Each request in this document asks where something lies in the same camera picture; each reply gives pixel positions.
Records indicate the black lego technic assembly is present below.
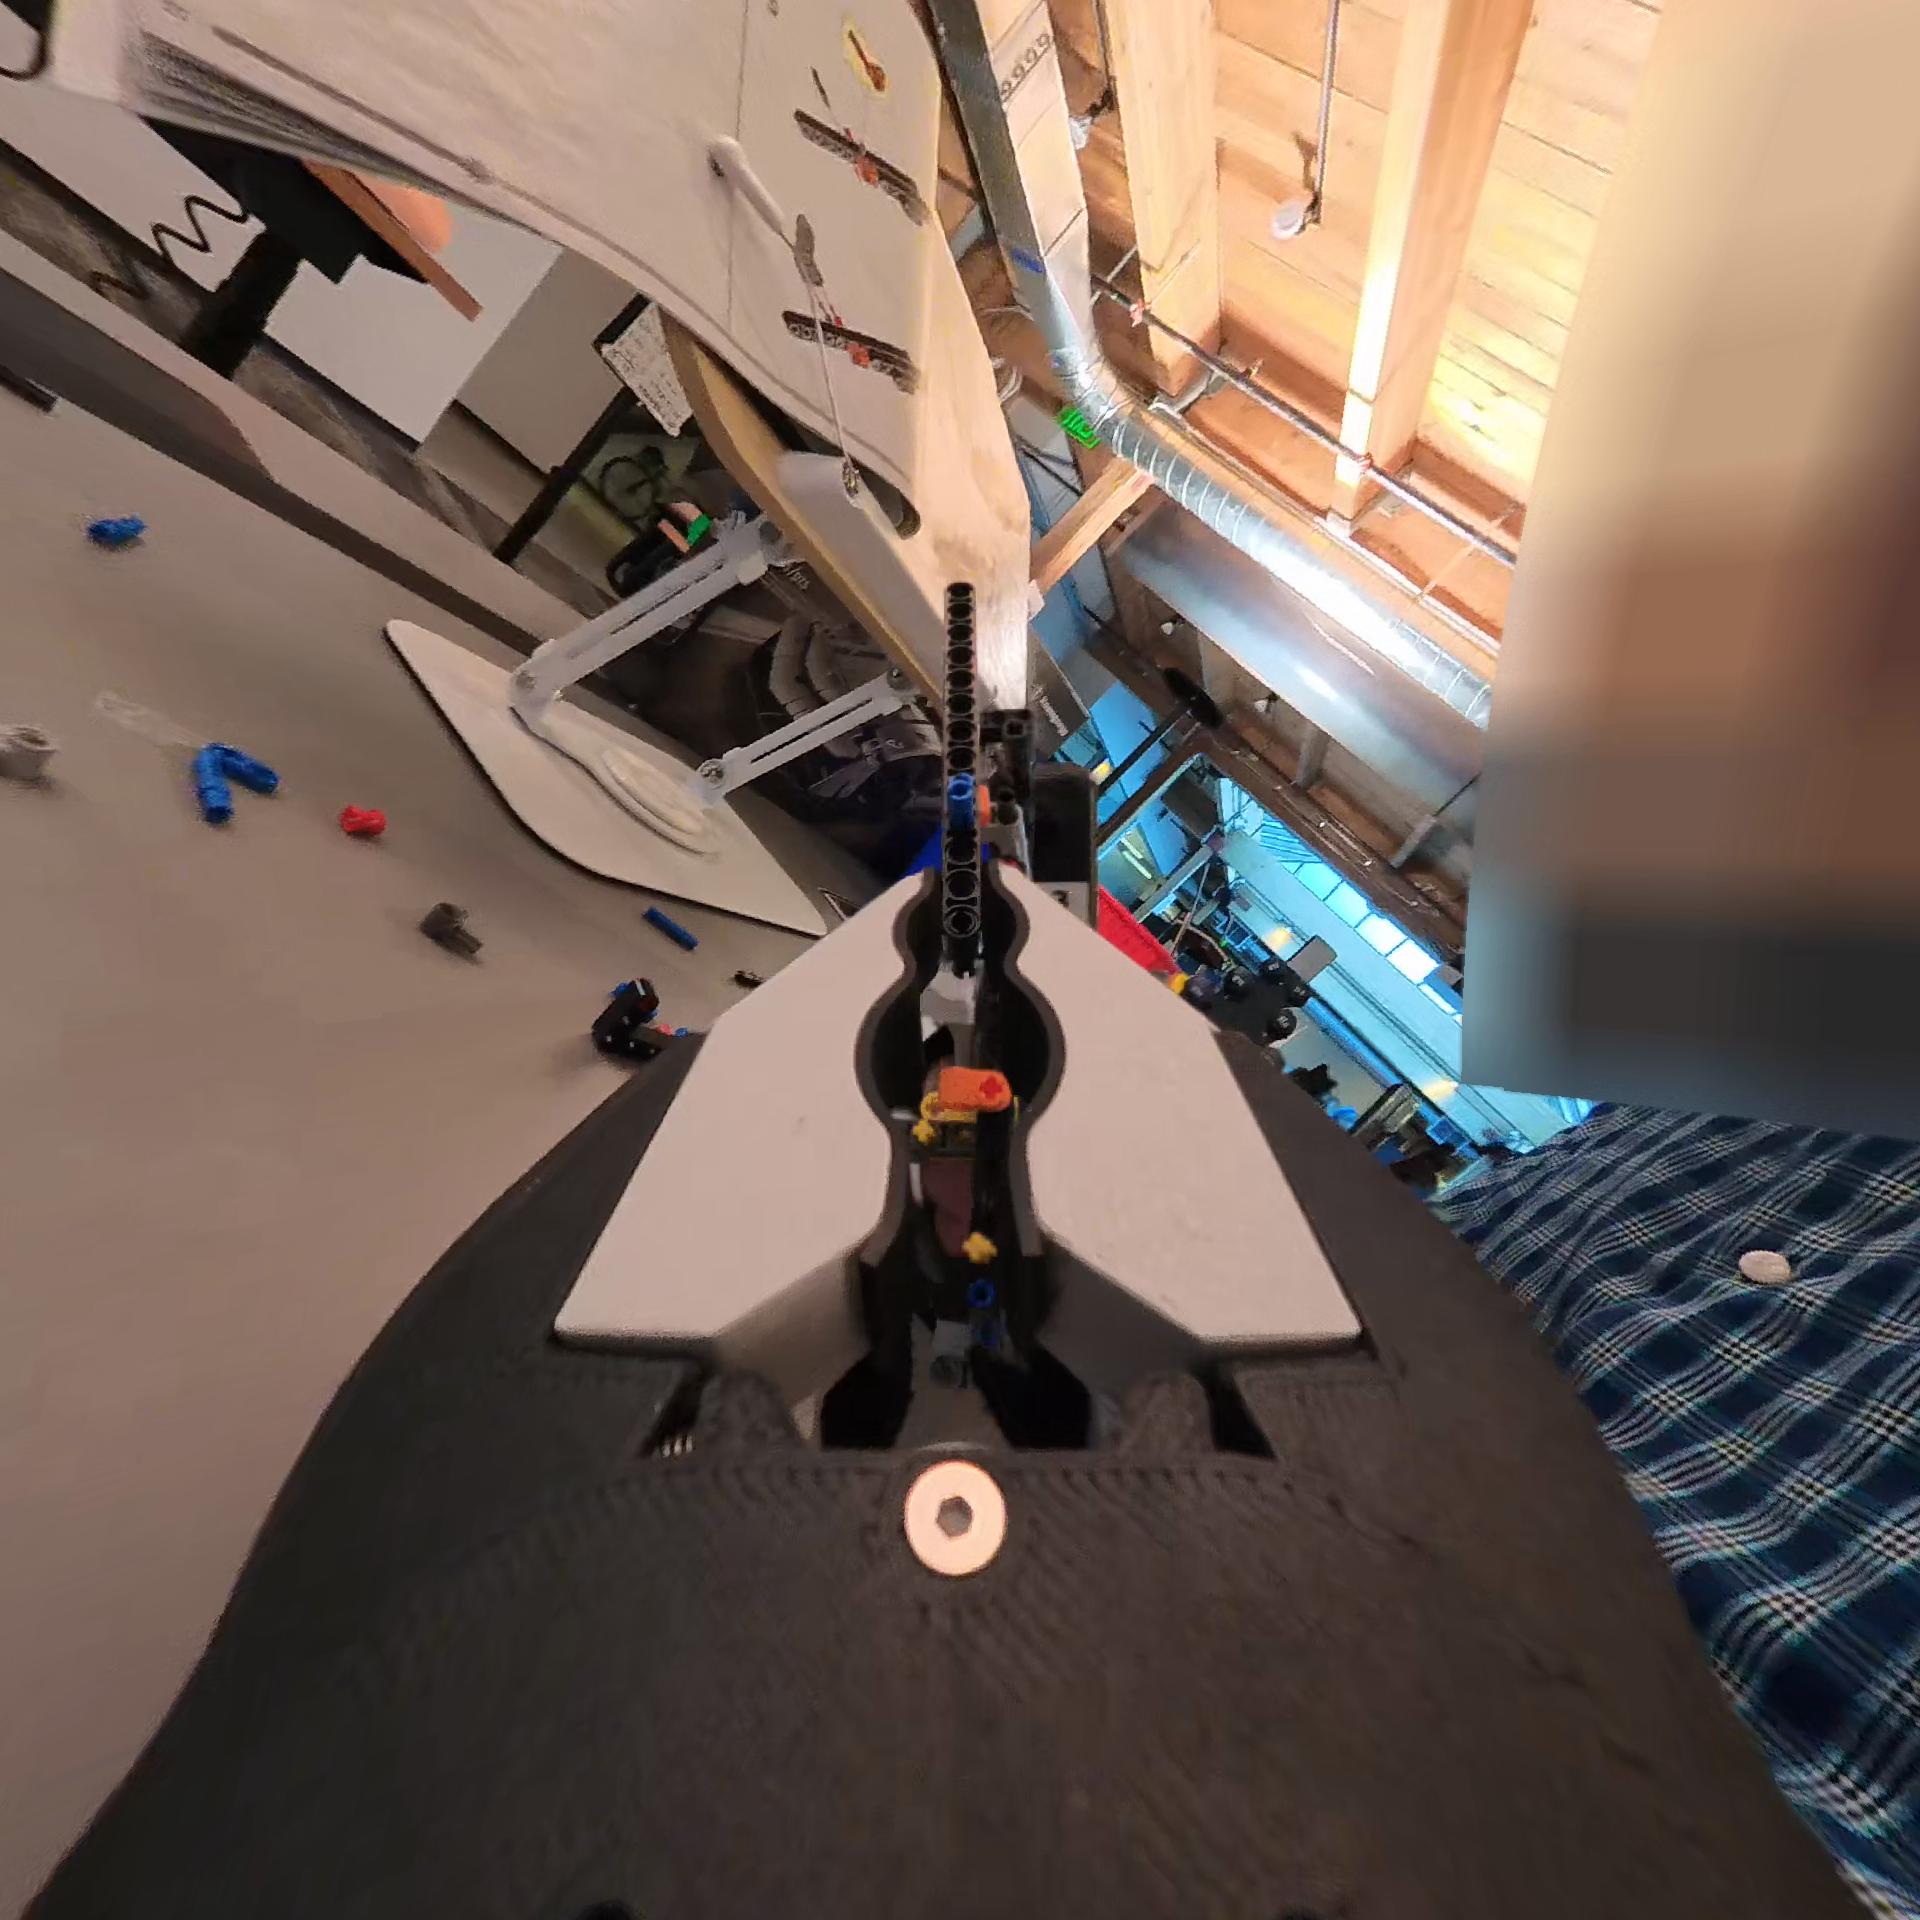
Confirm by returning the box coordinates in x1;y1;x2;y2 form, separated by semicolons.
897;586;1107;1408

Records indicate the spiral silver duct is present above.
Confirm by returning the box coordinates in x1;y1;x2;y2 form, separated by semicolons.
925;0;1478;607

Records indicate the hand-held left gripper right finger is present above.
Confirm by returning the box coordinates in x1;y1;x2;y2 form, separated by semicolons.
992;869;1367;1449

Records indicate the person's blue plaid shirt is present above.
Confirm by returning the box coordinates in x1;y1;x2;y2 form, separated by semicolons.
1423;1102;1920;1920

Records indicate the white printed notice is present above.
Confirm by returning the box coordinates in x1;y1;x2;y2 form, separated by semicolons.
590;297;695;438

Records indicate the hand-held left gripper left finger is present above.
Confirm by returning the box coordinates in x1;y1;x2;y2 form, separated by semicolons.
553;874;943;1449

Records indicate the red plastic bin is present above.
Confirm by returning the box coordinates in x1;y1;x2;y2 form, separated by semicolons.
1099;884;1176;986

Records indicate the small black lego subassembly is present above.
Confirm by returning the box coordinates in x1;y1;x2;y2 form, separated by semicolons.
590;974;691;1066

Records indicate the white panel with black squiggle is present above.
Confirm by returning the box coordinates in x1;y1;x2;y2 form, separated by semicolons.
0;78;268;306

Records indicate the large silver round duct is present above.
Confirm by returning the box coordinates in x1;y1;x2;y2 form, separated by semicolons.
1114;514;1499;739

